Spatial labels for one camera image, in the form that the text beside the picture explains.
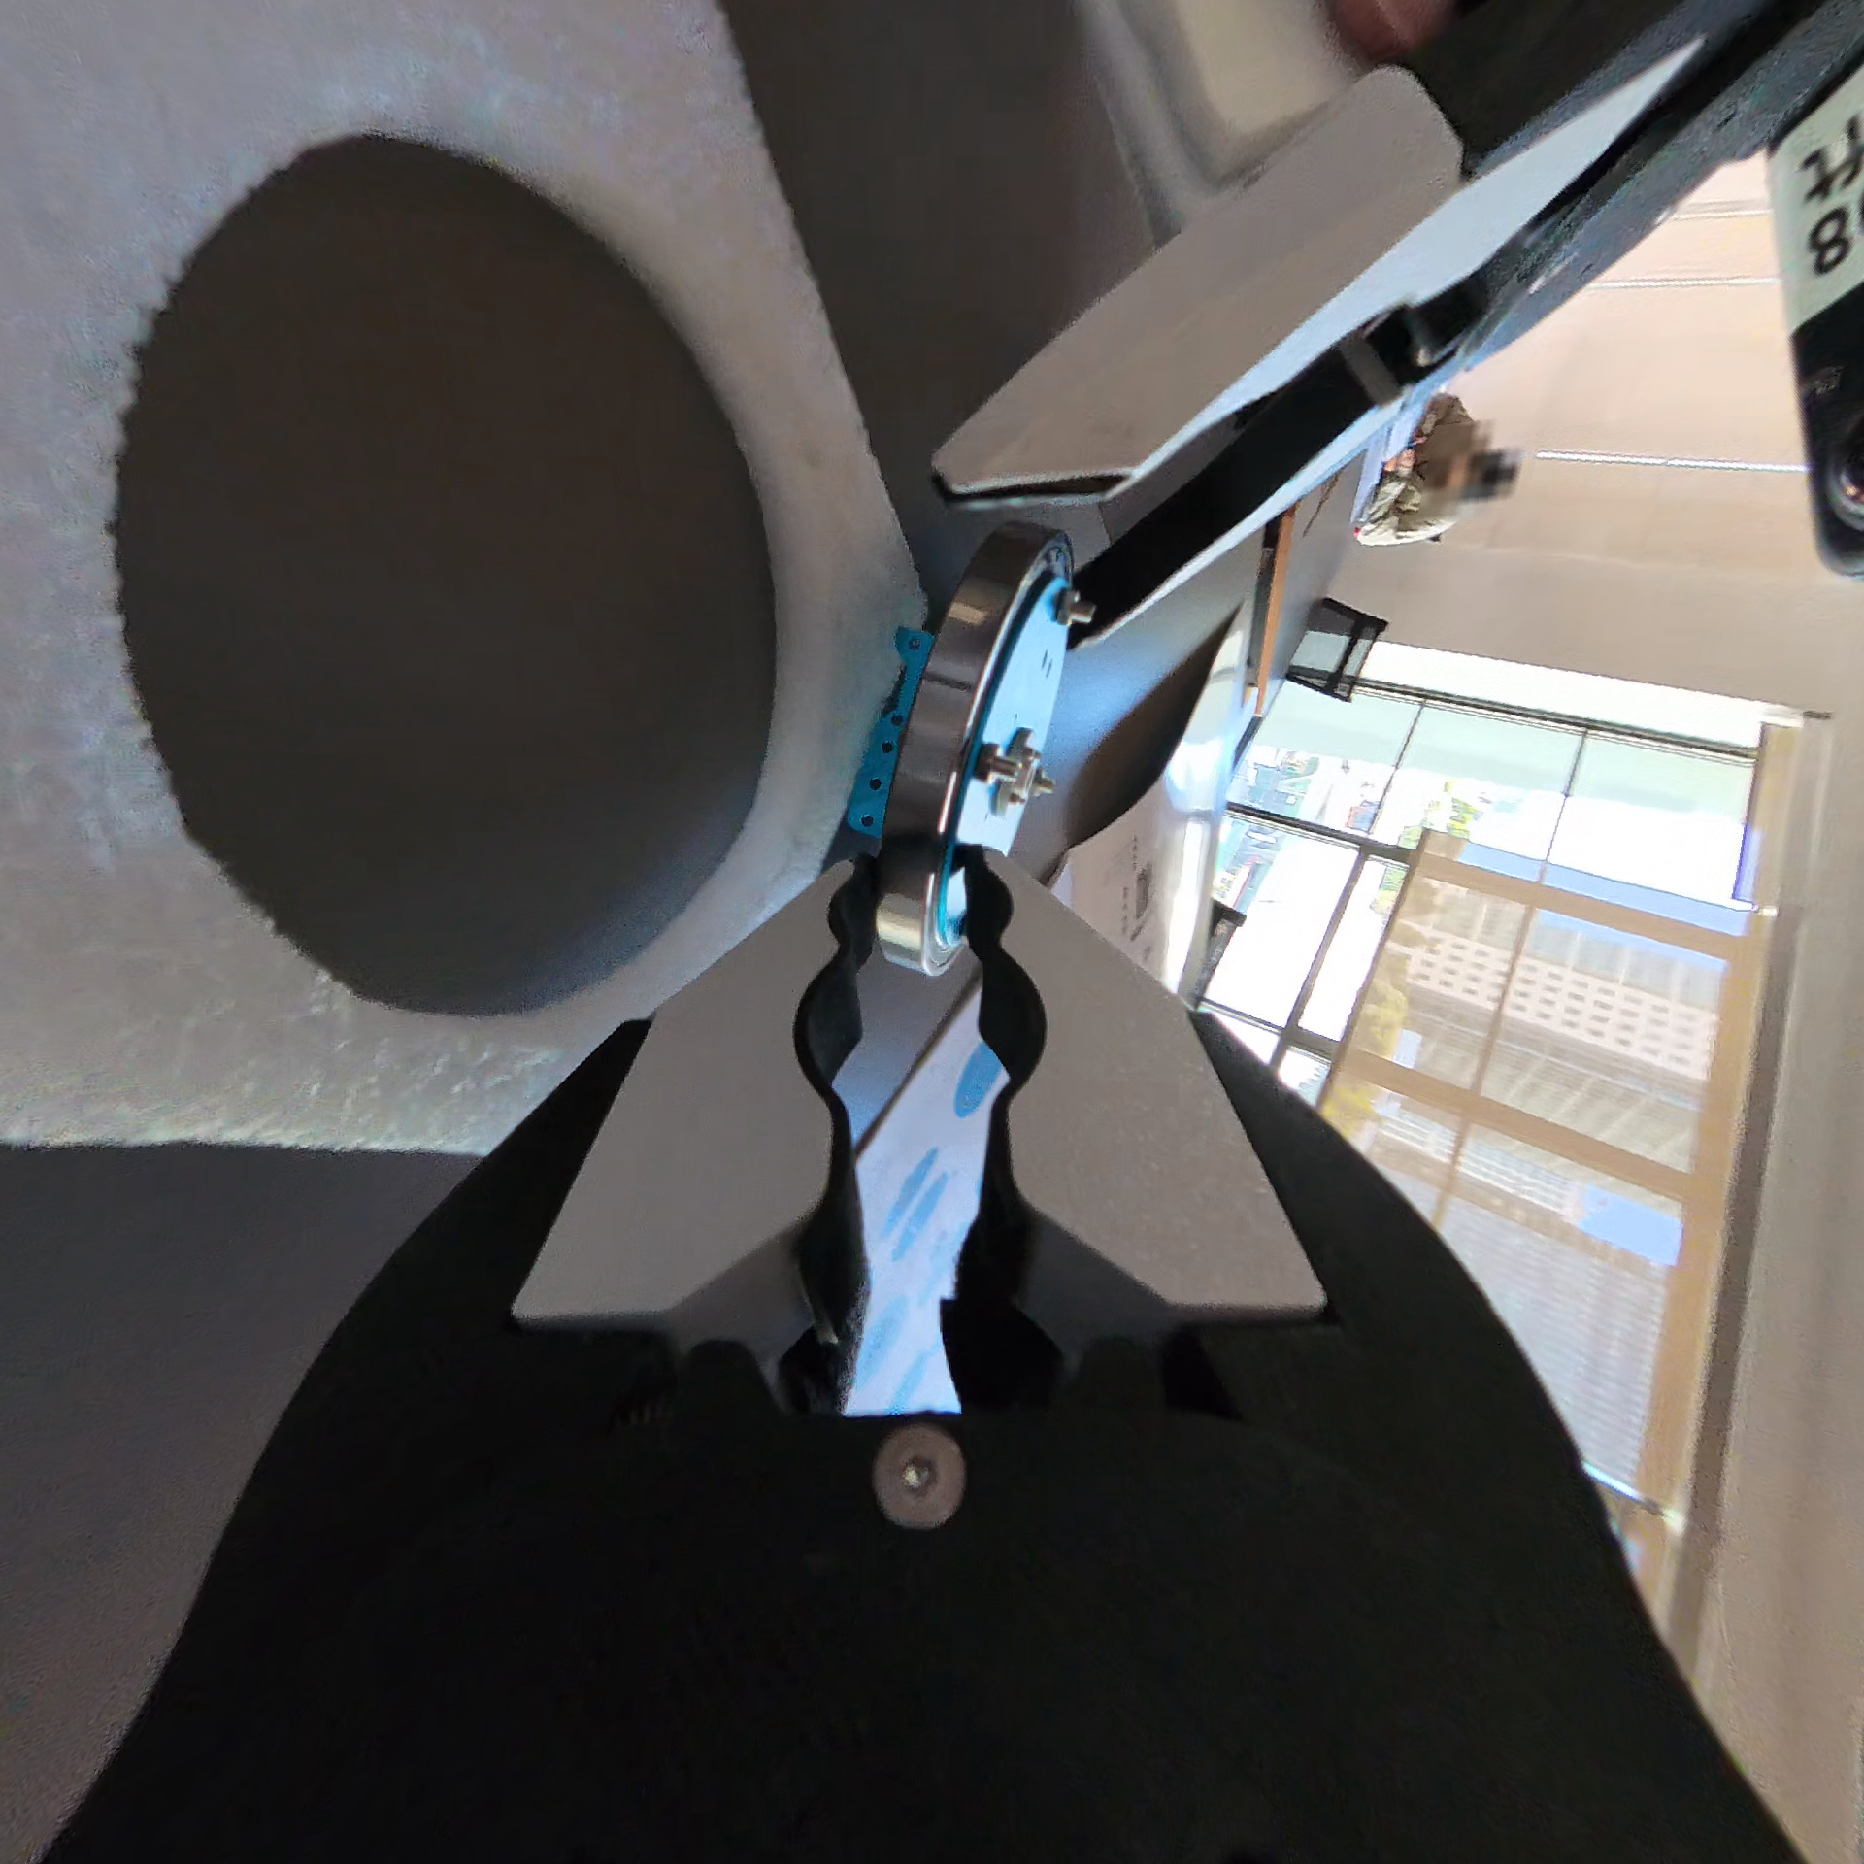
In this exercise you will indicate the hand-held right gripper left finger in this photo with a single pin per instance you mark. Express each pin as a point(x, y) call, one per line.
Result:
point(684, 1166)

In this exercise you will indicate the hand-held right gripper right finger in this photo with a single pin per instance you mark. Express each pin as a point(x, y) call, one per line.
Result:
point(1151, 1166)

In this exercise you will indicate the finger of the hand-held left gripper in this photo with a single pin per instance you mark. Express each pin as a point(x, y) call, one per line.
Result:
point(1209, 292)
point(1151, 700)

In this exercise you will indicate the blue round bearing plate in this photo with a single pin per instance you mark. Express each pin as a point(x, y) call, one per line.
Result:
point(1007, 685)

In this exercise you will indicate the person's left hand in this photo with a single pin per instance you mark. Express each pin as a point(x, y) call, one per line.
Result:
point(1392, 24)

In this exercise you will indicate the white instruction booklet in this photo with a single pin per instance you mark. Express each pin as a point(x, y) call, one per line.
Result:
point(932, 1166)

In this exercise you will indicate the large glass window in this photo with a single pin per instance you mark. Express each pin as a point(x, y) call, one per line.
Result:
point(1575, 947)

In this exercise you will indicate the white foam block round hole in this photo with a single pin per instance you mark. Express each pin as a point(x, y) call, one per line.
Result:
point(439, 88)

